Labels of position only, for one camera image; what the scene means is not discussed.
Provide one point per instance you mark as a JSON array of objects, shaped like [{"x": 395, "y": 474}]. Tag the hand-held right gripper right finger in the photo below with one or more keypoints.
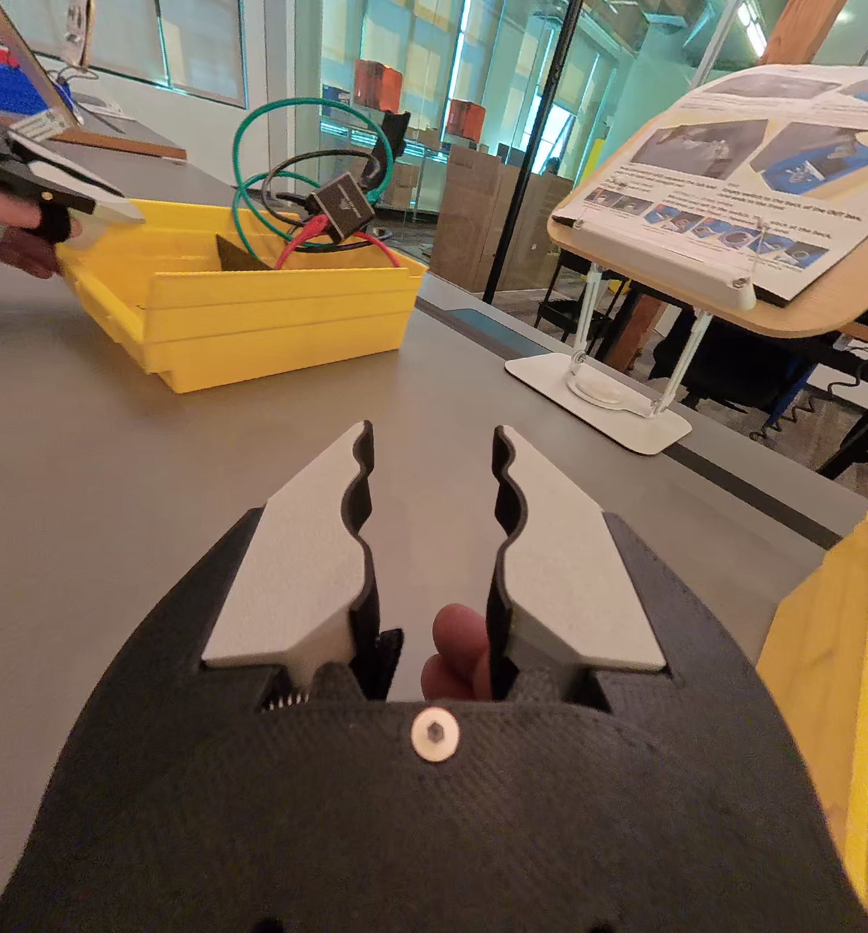
[{"x": 580, "y": 583}]

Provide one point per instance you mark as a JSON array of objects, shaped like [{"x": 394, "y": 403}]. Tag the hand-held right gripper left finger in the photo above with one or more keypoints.
[{"x": 288, "y": 583}]

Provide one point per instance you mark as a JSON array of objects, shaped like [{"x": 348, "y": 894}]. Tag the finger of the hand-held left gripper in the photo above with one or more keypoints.
[
  {"x": 106, "y": 200},
  {"x": 91, "y": 233}
]

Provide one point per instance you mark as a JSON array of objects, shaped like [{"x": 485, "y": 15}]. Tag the yellow plastic bin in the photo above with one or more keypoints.
[
  {"x": 259, "y": 328},
  {"x": 813, "y": 692}
]

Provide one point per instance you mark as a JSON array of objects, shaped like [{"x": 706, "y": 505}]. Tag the black ethernet splitter box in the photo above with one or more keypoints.
[{"x": 343, "y": 204}]

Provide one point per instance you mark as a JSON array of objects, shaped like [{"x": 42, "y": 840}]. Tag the person's left hand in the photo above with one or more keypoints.
[{"x": 4, "y": 219}]

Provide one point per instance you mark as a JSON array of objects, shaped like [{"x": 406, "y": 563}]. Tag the person's right hand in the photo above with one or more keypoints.
[{"x": 456, "y": 649}]

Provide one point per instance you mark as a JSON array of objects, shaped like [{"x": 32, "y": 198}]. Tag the blue plastic bin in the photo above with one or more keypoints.
[{"x": 4, "y": 87}]

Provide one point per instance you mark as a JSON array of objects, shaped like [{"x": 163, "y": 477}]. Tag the black bin divider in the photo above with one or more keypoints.
[{"x": 237, "y": 256}]

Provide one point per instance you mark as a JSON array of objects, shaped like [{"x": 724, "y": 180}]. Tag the black metal rack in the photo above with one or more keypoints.
[{"x": 864, "y": 423}]

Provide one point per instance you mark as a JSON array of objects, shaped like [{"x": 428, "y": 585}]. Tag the white board clamp strip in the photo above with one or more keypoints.
[{"x": 667, "y": 255}]

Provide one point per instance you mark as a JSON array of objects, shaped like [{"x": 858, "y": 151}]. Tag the brown wooden cabinet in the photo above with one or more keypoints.
[{"x": 478, "y": 219}]

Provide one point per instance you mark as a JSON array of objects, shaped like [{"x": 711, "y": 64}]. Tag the black metal pole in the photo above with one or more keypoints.
[{"x": 532, "y": 146}]

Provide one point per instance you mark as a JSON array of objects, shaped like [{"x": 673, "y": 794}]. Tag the printed instruction board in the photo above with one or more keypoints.
[{"x": 769, "y": 182}]

